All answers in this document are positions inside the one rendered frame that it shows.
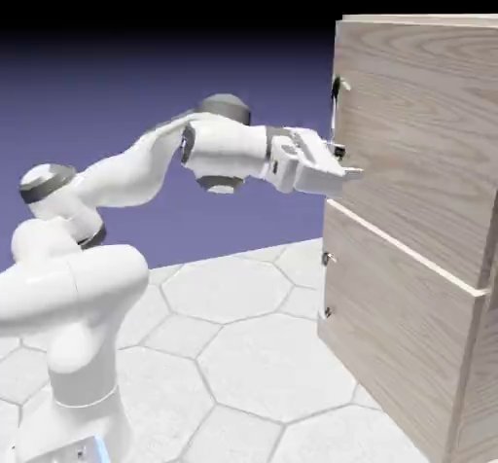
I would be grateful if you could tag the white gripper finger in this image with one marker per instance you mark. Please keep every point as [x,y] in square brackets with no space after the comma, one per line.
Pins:
[339,151]
[352,173]

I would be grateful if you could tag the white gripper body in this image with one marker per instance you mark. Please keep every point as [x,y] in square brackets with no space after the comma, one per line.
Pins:
[317,165]

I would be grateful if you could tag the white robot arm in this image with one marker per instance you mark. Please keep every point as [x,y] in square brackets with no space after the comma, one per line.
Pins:
[218,148]

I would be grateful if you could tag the large light wood door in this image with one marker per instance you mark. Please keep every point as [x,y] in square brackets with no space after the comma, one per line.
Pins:
[412,128]

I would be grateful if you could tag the light wood cabinet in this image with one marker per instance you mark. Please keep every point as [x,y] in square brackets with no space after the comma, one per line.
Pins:
[424,237]

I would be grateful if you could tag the small light wood door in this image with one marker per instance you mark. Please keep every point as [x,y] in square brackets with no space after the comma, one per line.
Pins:
[397,307]

